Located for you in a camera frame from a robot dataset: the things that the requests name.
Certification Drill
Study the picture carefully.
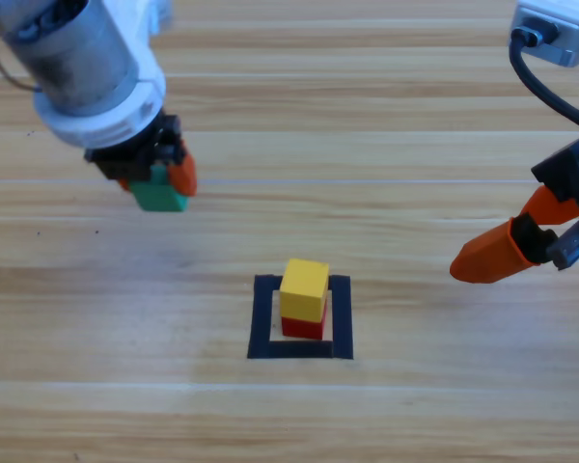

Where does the green wooden cube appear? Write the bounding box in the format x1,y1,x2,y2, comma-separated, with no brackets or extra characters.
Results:
128,163,191,214

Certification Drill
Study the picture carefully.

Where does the yellow wooden cube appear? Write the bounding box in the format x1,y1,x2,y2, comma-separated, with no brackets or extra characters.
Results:
279,258,331,322

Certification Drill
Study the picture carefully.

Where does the red wooden cube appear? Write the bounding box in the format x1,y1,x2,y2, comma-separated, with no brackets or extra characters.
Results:
280,308,329,340

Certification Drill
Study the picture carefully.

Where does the black tape square outline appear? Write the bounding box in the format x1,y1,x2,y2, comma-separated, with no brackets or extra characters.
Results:
246,274,355,361

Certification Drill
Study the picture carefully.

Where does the thick black cable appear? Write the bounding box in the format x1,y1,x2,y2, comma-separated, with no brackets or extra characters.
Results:
508,26,579,134

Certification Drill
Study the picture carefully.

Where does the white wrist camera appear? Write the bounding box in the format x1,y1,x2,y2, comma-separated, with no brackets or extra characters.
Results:
510,0,579,68
139,0,174,38

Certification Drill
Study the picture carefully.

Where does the thin black wire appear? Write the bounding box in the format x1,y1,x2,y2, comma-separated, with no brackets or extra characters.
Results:
0,26,42,93

